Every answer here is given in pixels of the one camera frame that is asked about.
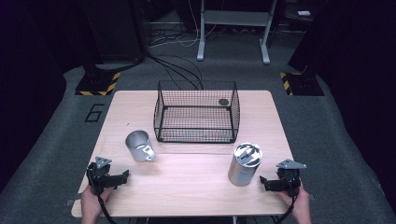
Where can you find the white metal desk frame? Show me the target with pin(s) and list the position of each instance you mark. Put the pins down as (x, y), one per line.
(235, 18)

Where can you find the black stand with striped base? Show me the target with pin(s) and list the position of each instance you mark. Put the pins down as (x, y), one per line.
(303, 84)
(95, 82)

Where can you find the silver metal mug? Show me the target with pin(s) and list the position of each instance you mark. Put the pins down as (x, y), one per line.
(138, 151)

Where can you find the steel tumbler with lid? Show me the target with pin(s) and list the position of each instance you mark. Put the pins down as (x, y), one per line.
(243, 171)

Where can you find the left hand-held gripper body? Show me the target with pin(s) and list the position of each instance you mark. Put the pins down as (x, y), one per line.
(99, 179)

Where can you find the small white box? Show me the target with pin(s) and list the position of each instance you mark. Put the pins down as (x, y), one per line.
(304, 13)

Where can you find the person's left hand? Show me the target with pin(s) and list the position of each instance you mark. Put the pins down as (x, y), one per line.
(91, 207)

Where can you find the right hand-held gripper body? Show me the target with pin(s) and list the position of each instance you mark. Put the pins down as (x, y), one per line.
(290, 180)

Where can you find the dark round table hole cover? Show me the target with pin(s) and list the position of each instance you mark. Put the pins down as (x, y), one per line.
(223, 102)

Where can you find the grey tape piece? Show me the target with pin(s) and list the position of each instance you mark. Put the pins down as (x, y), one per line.
(69, 202)

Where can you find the dark curtain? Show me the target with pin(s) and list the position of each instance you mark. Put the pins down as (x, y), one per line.
(28, 93)
(364, 93)

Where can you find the person's right hand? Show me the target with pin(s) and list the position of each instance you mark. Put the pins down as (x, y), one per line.
(302, 208)

